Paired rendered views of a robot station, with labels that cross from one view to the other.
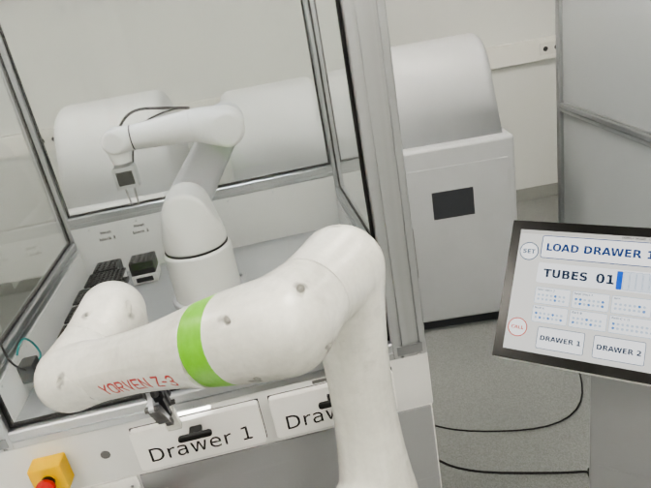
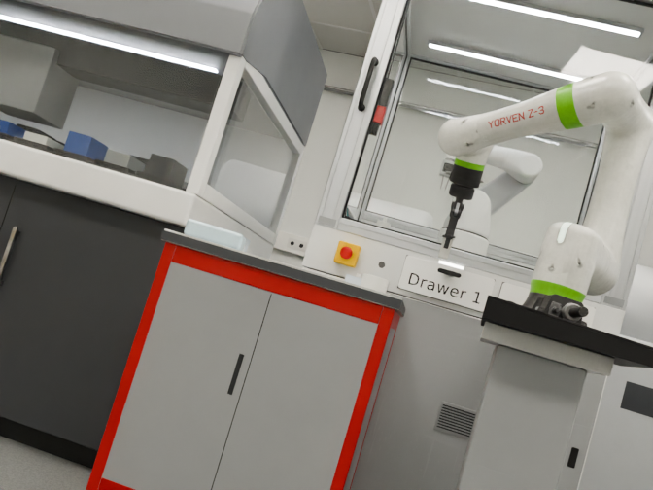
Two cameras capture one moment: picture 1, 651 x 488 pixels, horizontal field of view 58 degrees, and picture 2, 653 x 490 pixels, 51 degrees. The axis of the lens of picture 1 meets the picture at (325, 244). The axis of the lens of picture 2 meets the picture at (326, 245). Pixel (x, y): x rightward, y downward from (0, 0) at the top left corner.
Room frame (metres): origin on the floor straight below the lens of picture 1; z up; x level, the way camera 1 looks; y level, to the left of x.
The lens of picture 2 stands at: (-1.15, 0.22, 0.68)
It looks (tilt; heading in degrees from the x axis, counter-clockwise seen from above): 5 degrees up; 14
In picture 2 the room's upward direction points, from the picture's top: 17 degrees clockwise
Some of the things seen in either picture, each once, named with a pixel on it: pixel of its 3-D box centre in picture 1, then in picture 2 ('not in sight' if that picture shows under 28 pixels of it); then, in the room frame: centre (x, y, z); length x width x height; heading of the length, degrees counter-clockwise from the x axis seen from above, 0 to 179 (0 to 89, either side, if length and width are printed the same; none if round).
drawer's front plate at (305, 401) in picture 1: (334, 403); (544, 311); (1.11, 0.05, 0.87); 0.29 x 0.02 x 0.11; 95
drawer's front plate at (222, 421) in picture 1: (200, 435); (446, 283); (1.08, 0.36, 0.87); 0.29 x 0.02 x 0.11; 95
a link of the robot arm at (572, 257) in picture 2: not in sight; (567, 263); (0.59, 0.06, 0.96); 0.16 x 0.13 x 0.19; 151
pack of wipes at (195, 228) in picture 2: not in sight; (215, 235); (0.52, 0.93, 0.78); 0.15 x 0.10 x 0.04; 105
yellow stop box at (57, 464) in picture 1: (50, 474); (347, 254); (1.04, 0.69, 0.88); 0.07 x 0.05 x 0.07; 95
